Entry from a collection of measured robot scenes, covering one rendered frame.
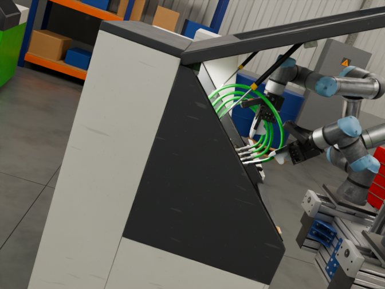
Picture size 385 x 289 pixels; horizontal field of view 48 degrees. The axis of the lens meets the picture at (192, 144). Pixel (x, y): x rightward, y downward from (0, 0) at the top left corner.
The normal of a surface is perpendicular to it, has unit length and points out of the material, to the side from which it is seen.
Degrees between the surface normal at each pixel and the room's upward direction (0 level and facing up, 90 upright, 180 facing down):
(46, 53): 90
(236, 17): 90
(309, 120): 90
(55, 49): 90
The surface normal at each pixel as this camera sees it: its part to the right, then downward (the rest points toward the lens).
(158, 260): -0.04, 0.28
